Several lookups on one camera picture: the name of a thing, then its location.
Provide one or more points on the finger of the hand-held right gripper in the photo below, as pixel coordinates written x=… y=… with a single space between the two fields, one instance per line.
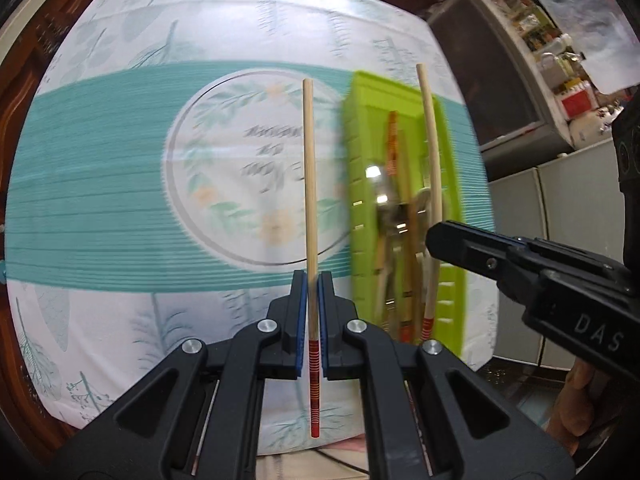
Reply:
x=465 y=245
x=575 y=260

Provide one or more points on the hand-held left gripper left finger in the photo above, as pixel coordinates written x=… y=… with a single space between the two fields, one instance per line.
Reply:
x=299 y=320

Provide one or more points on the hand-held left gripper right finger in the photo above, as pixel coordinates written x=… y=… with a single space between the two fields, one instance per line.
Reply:
x=322 y=320

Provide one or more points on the large metal spoon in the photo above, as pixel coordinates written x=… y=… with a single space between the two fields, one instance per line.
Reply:
x=382 y=210

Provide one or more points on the green plastic utensil tray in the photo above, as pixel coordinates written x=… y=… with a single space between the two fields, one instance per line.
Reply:
x=365 y=160

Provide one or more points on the cream chopstick red striped end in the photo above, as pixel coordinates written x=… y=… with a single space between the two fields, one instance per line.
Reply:
x=310 y=185
x=429 y=110

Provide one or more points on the person's right hand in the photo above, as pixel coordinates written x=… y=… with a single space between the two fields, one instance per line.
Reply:
x=575 y=400

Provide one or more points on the red label box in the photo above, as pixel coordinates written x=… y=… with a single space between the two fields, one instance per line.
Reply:
x=577 y=102

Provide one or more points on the steel cabinet with glass door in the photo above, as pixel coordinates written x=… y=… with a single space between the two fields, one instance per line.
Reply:
x=500 y=90

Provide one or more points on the white bottle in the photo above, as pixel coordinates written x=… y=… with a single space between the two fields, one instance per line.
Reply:
x=562 y=45

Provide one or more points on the crumpled plastic sheet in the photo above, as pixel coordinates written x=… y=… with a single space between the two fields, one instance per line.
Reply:
x=590 y=20

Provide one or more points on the leaf printed tablecloth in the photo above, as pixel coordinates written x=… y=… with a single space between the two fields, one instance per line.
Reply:
x=100 y=160

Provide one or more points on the white kitchen countertop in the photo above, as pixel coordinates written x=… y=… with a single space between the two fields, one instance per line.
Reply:
x=15 y=30

